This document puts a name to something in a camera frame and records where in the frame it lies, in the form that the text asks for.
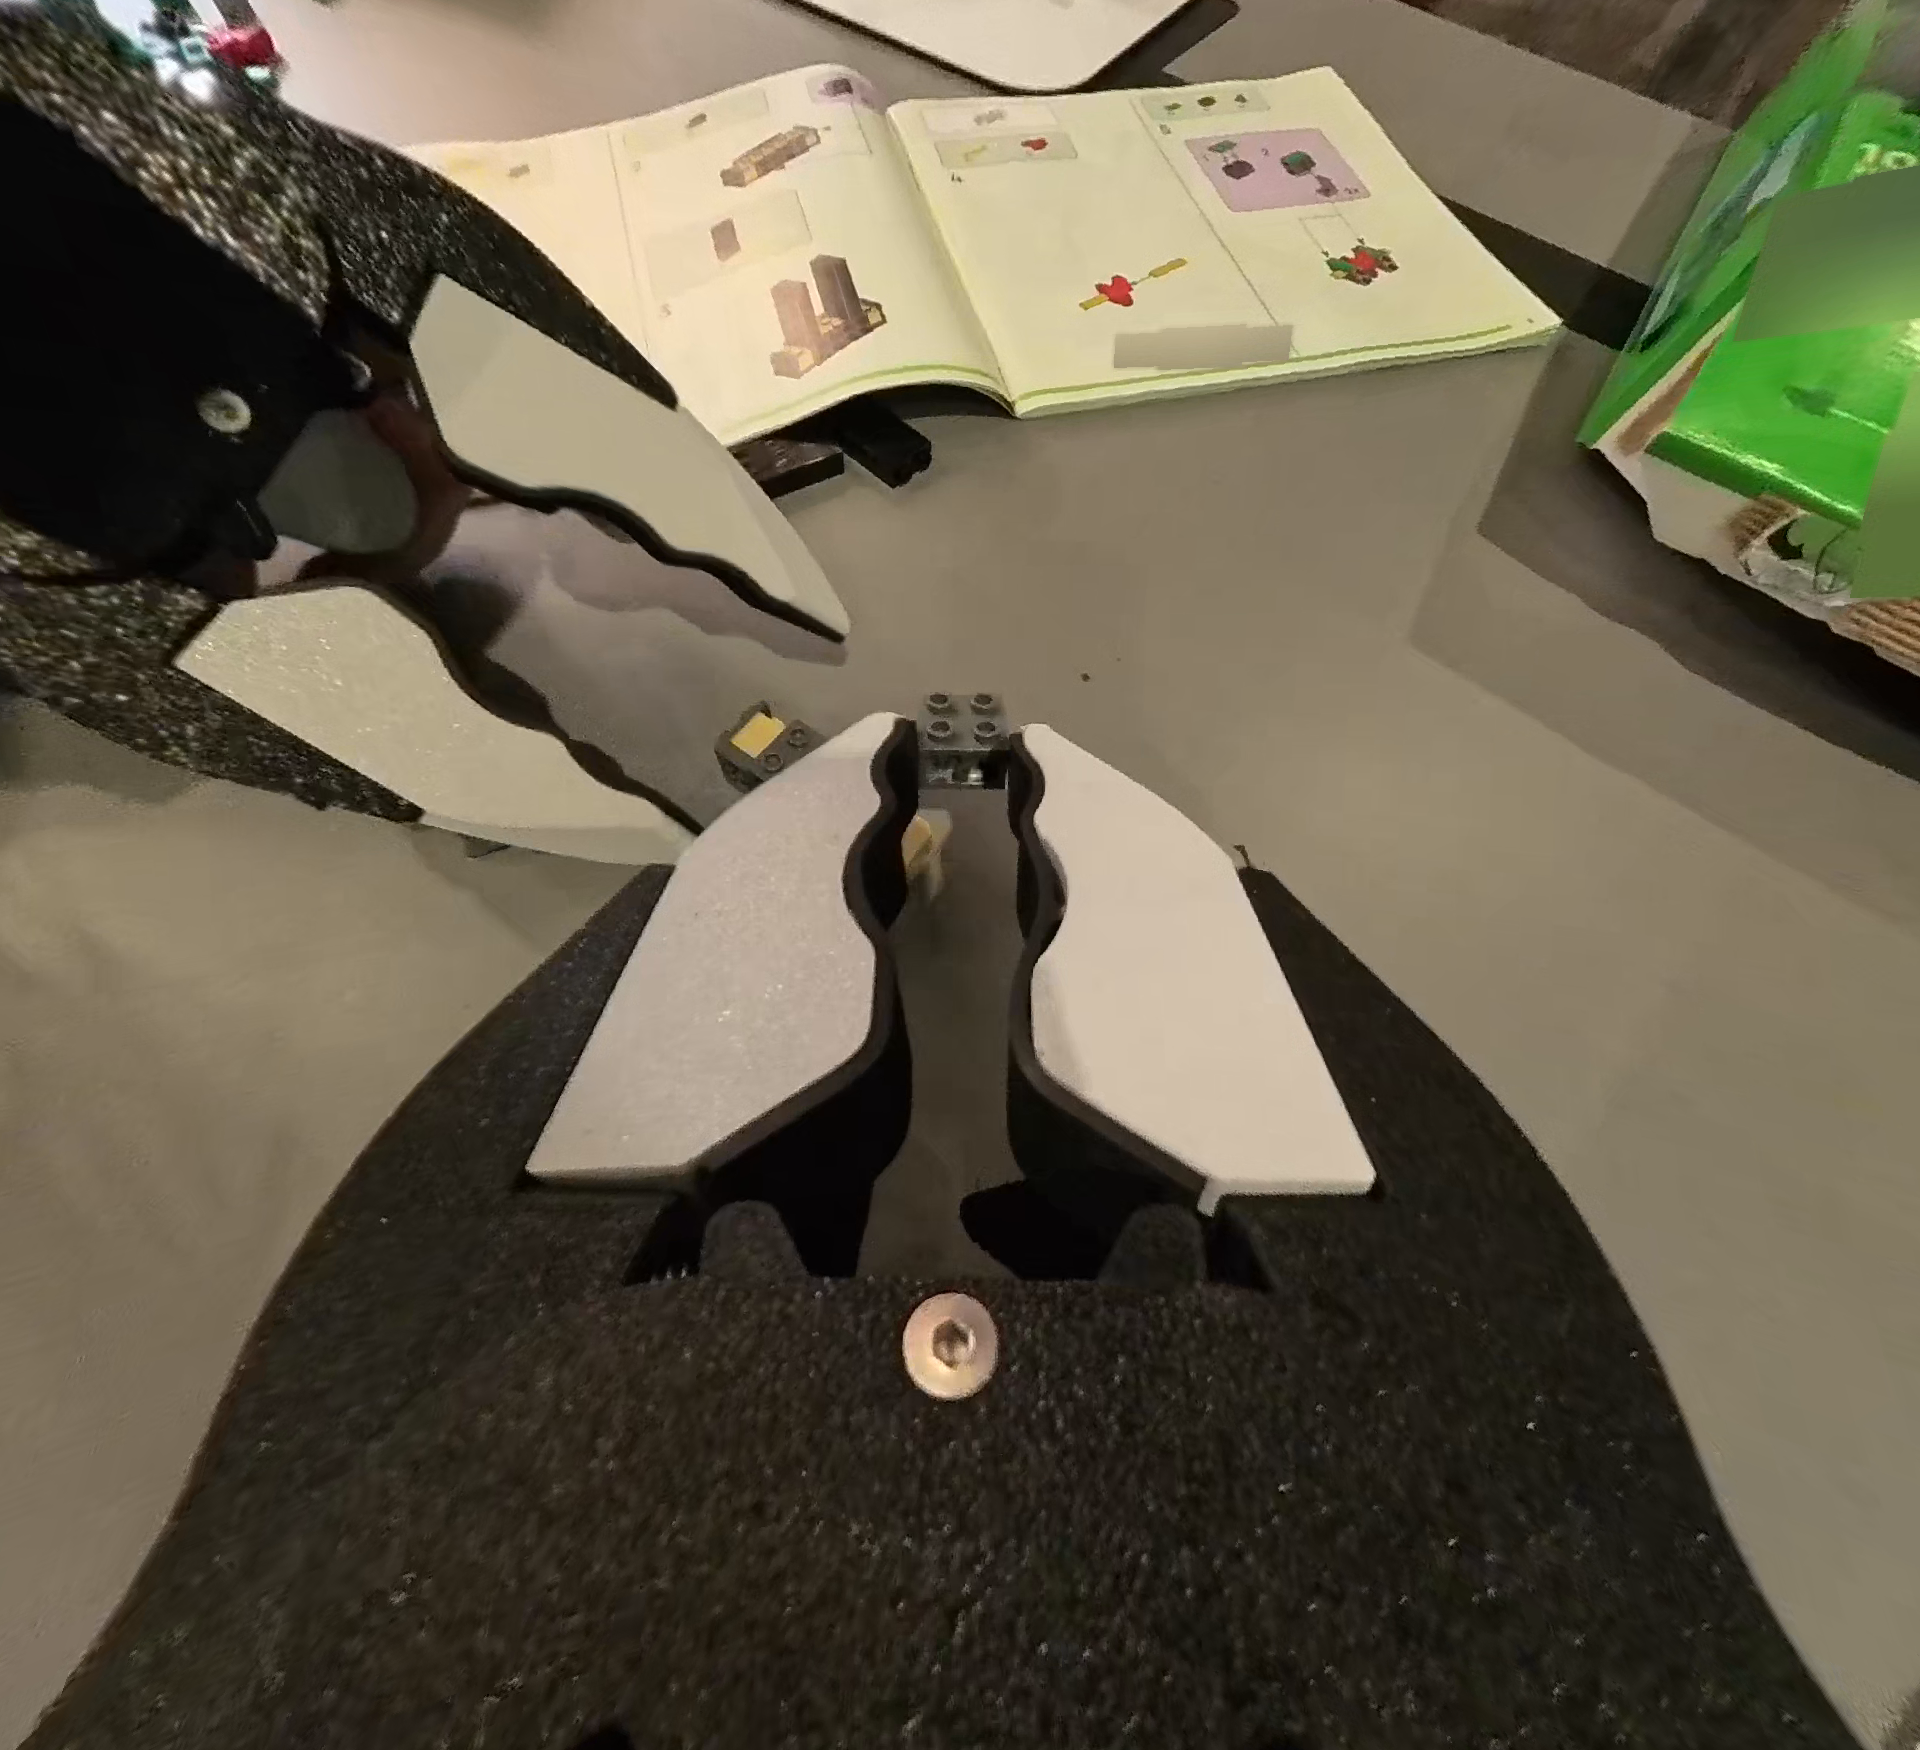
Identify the green cardboard toy box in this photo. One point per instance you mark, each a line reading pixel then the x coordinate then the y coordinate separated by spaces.
pixel 1651 401

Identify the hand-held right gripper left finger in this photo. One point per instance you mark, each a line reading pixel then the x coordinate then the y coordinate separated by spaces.
pixel 720 998

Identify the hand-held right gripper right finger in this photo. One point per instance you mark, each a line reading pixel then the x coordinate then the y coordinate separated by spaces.
pixel 1185 998

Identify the open instruction booklet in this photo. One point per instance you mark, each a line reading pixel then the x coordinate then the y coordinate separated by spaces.
pixel 1050 222

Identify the grey desk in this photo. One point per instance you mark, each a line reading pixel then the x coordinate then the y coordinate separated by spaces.
pixel 1201 549

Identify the yellow and grey brick assembly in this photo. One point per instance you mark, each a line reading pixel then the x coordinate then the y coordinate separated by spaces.
pixel 962 717

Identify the heap of small coloured bricks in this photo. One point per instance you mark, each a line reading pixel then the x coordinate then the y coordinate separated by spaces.
pixel 234 41

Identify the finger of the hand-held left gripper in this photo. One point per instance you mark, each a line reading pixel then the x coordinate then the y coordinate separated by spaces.
pixel 600 432
pixel 374 699

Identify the dark grey brick yellow tile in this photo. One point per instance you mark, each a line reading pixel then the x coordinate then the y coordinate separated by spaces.
pixel 766 745

